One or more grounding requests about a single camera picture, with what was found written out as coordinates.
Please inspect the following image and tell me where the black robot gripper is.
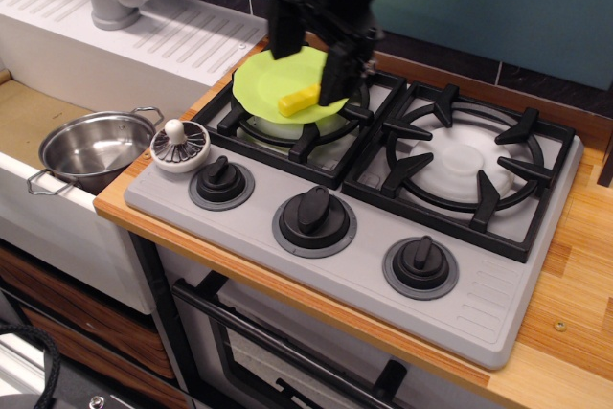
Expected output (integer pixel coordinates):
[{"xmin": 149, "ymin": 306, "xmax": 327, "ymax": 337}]
[{"xmin": 267, "ymin": 0, "xmax": 383, "ymax": 106}]

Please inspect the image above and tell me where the lime green plate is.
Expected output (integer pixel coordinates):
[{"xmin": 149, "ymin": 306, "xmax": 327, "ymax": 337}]
[{"xmin": 233, "ymin": 46, "xmax": 348, "ymax": 124}]

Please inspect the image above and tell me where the white toy mushroom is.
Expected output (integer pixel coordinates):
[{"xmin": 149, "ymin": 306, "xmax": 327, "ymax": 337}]
[{"xmin": 150, "ymin": 119, "xmax": 211, "ymax": 173}]

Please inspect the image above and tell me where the stainless steel pot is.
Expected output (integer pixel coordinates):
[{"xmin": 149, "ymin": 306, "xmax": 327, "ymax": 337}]
[{"xmin": 27, "ymin": 106, "xmax": 165, "ymax": 195}]

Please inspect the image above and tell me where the white toy sink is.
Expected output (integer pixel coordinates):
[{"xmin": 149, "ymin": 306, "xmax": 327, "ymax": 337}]
[{"xmin": 1, "ymin": 0, "xmax": 266, "ymax": 314}]

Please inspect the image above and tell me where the white left burner cap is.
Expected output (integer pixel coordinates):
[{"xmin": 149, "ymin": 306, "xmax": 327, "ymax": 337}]
[{"xmin": 240, "ymin": 115, "xmax": 358, "ymax": 147}]

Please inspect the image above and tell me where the white burner cap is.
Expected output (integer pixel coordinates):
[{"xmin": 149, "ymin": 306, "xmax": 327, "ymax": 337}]
[
  {"xmin": 240, "ymin": 115, "xmax": 358, "ymax": 147},
  {"xmin": 410, "ymin": 124, "xmax": 514, "ymax": 203}
]

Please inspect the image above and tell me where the black left burner grate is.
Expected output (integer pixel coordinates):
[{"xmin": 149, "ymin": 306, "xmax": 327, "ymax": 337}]
[{"xmin": 194, "ymin": 68, "xmax": 407, "ymax": 189}]

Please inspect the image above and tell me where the black burner grate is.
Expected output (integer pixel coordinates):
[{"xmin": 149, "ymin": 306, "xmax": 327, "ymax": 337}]
[
  {"xmin": 342, "ymin": 82, "xmax": 577, "ymax": 262},
  {"xmin": 194, "ymin": 68, "xmax": 407, "ymax": 189}
]

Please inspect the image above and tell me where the black left stove knob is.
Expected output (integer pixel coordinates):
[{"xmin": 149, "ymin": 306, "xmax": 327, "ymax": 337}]
[{"xmin": 189, "ymin": 155, "xmax": 255, "ymax": 212}]

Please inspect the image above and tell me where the black stove knob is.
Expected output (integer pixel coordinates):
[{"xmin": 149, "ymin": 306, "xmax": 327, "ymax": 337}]
[
  {"xmin": 382, "ymin": 236, "xmax": 460, "ymax": 301},
  {"xmin": 189, "ymin": 155, "xmax": 255, "ymax": 212},
  {"xmin": 272, "ymin": 186, "xmax": 357, "ymax": 259}
]

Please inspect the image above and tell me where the black middle stove knob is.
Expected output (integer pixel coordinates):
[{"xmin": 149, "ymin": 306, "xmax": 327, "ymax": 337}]
[{"xmin": 272, "ymin": 186, "xmax": 357, "ymax": 259}]

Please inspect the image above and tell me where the white right burner cap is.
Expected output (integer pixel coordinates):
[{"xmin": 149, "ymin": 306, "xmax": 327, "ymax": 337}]
[{"xmin": 410, "ymin": 124, "xmax": 514, "ymax": 203}]

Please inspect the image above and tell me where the grey toy stovetop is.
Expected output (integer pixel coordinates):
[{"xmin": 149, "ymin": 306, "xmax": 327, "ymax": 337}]
[{"xmin": 123, "ymin": 39, "xmax": 585, "ymax": 372}]

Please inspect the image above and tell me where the black right burner grate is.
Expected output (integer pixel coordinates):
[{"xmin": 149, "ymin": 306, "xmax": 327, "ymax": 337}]
[{"xmin": 342, "ymin": 82, "xmax": 577, "ymax": 262}]

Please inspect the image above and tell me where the black right stove knob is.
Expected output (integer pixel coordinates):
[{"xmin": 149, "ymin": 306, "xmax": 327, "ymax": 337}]
[{"xmin": 382, "ymin": 236, "xmax": 460, "ymax": 301}]

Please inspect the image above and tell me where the wooden drawer front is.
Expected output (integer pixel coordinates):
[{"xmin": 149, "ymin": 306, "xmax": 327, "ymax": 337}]
[{"xmin": 1, "ymin": 241, "xmax": 189, "ymax": 408}]

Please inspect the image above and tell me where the black oven door handle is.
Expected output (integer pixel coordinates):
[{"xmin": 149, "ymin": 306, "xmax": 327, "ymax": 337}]
[{"xmin": 172, "ymin": 279, "xmax": 406, "ymax": 408}]

